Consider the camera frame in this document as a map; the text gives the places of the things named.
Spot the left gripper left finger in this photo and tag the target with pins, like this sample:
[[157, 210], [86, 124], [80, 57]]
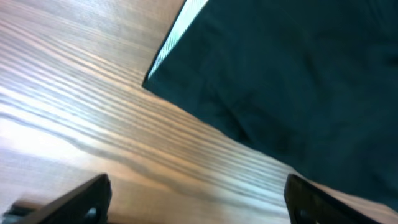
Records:
[[86, 204]]

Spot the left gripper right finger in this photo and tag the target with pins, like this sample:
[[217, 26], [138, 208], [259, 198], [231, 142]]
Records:
[[308, 204]]

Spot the black shorts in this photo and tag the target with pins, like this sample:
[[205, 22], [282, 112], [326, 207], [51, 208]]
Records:
[[310, 83]]

